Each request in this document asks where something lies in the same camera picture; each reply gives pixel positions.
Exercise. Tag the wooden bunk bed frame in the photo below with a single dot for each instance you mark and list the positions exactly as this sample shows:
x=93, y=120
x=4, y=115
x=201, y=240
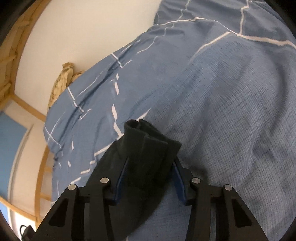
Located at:
x=15, y=32

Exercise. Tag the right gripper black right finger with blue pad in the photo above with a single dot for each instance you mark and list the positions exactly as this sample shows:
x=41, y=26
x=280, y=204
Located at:
x=221, y=207

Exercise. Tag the black fleece pants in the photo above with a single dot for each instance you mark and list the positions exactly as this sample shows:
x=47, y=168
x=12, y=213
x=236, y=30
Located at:
x=130, y=180

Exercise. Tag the beige patterned pillow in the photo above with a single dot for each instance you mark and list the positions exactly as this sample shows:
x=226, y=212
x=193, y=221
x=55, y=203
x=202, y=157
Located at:
x=64, y=79

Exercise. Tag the blue checked duvet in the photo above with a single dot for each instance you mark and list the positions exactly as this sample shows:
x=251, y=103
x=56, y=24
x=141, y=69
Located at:
x=217, y=76

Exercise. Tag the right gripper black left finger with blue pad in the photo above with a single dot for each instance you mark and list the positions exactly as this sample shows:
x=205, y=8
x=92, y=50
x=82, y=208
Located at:
x=82, y=213

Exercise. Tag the blue window blind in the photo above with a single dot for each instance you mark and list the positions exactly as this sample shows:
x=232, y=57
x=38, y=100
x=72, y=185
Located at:
x=11, y=135

